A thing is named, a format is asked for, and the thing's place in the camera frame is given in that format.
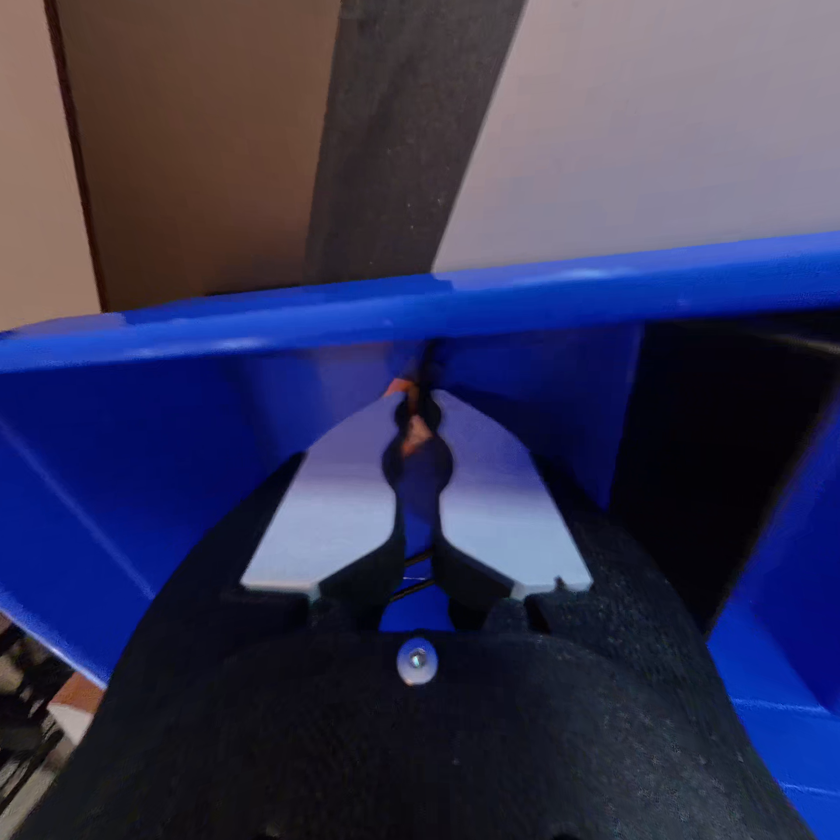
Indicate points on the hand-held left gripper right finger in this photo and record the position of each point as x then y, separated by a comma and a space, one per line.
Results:
505, 525

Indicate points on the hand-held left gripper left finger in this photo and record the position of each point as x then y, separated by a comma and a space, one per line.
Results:
315, 525

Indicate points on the blue plastic bin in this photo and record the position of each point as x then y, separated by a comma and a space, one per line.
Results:
131, 426

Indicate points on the dark grey post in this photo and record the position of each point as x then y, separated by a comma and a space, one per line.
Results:
407, 131

